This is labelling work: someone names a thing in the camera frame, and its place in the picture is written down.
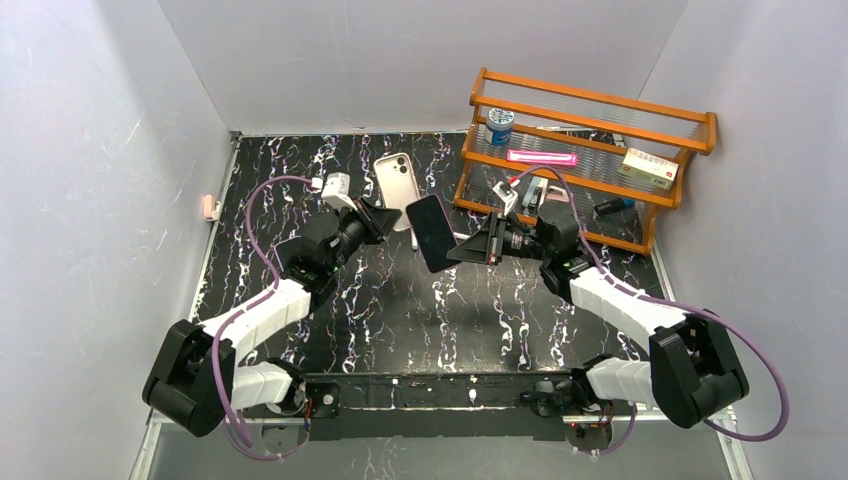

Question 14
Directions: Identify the bare black phone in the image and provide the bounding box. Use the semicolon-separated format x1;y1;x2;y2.
405;195;459;273

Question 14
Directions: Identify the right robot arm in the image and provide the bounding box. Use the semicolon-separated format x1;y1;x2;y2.
446;201;750;428

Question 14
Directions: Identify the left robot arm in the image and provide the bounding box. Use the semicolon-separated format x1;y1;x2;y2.
141;199;402;437

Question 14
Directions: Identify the light blue stapler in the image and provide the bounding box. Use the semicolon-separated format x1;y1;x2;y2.
522;176;548;216

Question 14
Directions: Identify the orange wooden shelf rack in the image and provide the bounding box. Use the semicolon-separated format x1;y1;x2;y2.
453;68;718;255

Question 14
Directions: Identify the blue white round jar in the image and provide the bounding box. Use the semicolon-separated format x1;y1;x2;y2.
484;108;515;146

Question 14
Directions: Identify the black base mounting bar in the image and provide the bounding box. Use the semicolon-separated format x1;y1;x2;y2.
305;372;600;441

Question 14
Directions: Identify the white red small box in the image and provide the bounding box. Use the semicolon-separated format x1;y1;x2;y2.
618;148;679;190

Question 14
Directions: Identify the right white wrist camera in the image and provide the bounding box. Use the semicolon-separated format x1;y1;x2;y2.
492;177;520;215

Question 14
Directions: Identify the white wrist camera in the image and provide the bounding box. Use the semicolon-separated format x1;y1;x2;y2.
492;177;520;215
310;172;357;210

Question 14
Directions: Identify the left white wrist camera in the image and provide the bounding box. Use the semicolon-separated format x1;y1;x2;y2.
310;172;357;210

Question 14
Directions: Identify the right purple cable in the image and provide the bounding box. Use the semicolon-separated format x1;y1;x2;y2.
506;164;791;458

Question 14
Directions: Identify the purple cable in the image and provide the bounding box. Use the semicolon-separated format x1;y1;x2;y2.
506;164;791;458
210;174;326;463

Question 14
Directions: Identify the pink wall clip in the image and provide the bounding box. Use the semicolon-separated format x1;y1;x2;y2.
202;194;221;222

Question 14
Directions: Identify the aluminium frame rail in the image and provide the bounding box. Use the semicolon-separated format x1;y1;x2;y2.
148;376;738;425

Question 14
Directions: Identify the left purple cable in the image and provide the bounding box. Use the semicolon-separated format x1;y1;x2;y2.
210;174;326;463

